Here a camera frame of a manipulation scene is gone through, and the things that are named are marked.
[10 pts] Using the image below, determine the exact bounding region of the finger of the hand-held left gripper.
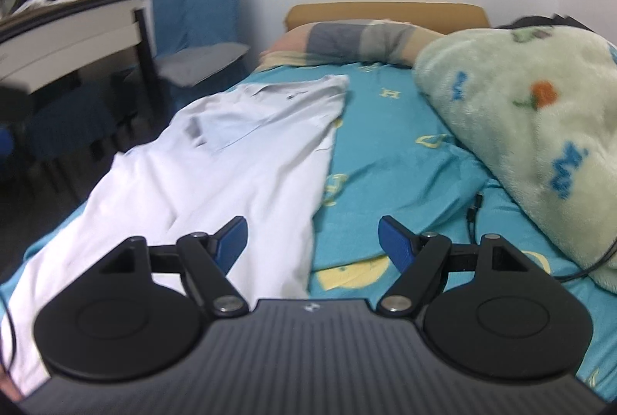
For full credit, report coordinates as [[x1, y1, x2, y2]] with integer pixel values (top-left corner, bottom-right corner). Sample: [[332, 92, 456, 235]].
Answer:
[[0, 84, 37, 161]]

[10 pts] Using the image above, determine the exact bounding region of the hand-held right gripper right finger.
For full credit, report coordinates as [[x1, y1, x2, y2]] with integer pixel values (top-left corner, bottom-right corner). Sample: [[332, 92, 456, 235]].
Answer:
[[376, 215, 532, 314]]

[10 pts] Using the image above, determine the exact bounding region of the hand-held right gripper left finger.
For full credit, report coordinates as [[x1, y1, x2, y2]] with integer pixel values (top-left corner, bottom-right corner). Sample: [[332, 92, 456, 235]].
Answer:
[[99, 216, 250, 318]]

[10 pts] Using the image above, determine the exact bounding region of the white shirt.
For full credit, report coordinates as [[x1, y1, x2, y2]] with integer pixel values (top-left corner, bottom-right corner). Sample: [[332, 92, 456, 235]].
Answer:
[[0, 74, 351, 412]]

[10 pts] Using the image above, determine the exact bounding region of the bed with teal sheet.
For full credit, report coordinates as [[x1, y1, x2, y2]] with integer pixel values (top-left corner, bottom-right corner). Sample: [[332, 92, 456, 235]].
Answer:
[[22, 61, 617, 415]]

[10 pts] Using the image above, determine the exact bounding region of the white table with dark top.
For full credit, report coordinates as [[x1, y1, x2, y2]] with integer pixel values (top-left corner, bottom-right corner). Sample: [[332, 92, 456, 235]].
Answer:
[[0, 0, 162, 117]]

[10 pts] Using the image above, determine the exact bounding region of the grey seat cushion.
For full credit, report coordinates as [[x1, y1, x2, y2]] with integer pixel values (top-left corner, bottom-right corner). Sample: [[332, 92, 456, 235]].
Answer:
[[156, 41, 250, 89]]

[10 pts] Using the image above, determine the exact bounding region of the green fleece printed blanket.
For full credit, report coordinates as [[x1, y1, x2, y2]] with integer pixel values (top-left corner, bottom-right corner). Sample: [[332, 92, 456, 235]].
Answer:
[[413, 24, 617, 293]]

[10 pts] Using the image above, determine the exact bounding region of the plaid pillow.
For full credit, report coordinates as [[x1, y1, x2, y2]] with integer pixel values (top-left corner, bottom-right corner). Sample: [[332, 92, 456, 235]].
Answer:
[[259, 20, 447, 70]]

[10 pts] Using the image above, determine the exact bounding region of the tan bed headboard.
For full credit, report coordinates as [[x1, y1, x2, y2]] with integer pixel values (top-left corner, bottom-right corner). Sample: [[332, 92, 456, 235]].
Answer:
[[284, 2, 491, 33]]

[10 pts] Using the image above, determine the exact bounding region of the blue covered chair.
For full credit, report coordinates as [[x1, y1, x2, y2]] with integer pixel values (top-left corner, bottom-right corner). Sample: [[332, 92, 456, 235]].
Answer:
[[150, 0, 252, 110]]

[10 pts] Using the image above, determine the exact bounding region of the dark cloth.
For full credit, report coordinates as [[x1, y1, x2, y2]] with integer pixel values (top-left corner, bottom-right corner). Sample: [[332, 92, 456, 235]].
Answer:
[[496, 13, 593, 31]]

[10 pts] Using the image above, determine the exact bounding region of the black cable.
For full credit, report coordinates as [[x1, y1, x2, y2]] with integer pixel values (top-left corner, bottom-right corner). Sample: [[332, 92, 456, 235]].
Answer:
[[465, 192, 617, 285], [0, 294, 19, 370]]

